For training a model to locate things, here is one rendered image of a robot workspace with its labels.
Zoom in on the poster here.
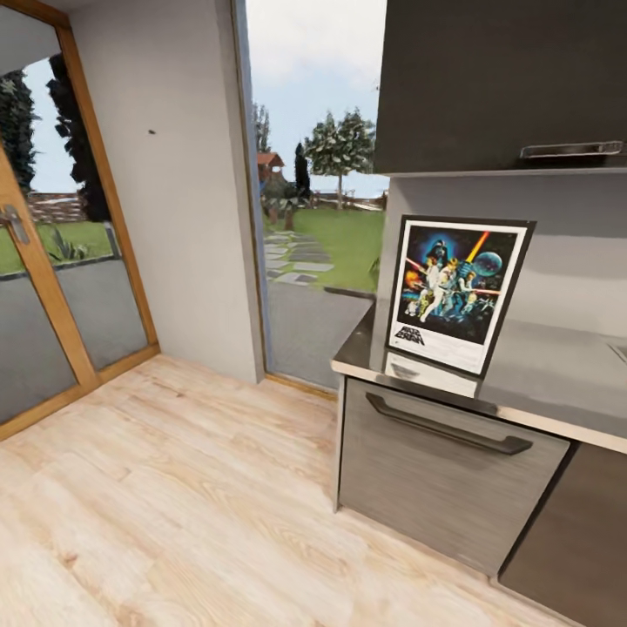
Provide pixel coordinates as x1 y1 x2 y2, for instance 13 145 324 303
386 215 536 380

